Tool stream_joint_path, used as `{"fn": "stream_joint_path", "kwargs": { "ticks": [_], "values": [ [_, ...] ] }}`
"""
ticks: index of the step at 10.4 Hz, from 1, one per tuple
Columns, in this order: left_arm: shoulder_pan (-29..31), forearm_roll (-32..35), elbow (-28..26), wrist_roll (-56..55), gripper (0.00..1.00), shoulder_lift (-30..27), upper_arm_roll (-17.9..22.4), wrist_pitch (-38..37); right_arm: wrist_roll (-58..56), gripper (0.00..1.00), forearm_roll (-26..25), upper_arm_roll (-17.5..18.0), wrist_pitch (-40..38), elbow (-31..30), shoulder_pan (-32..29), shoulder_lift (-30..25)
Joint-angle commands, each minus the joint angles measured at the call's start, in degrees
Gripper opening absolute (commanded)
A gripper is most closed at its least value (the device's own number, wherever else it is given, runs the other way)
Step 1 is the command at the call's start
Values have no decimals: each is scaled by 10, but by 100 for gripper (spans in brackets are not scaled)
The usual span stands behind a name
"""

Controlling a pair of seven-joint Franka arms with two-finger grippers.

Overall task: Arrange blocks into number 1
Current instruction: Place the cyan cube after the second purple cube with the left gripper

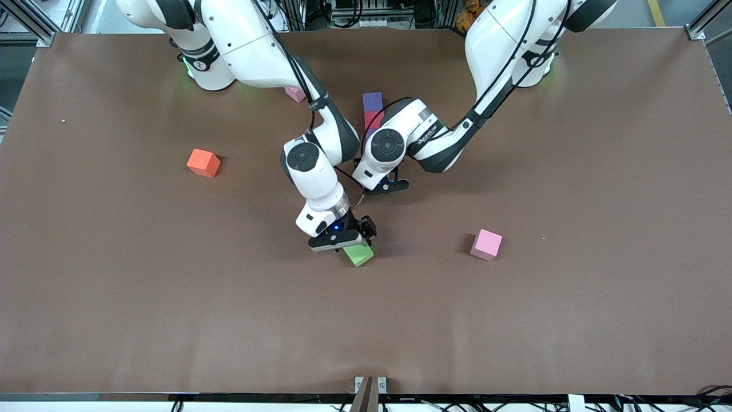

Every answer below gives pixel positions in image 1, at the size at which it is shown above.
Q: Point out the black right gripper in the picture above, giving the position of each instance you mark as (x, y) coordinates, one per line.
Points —
(353, 222)

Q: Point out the green foam cube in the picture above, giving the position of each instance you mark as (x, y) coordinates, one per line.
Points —
(360, 256)

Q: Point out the red foam cube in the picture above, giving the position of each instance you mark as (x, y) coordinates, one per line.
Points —
(372, 119)

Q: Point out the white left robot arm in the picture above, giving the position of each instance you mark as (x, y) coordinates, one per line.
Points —
(497, 46)

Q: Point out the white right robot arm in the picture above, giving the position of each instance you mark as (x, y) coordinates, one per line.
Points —
(246, 46)

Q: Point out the light pink foam cube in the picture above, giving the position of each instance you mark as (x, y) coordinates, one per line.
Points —
(486, 245)

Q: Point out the dusky pink foam cube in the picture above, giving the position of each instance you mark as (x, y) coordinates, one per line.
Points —
(294, 94)

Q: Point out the orange mesh bag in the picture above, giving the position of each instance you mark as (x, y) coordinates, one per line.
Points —
(469, 17)

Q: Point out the orange foam cube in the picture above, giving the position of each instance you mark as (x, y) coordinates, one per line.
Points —
(201, 161)

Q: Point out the small metal bracket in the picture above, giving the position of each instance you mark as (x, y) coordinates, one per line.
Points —
(359, 384)

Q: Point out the aluminium frame profile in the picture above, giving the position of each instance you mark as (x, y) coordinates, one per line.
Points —
(43, 37)
(695, 31)

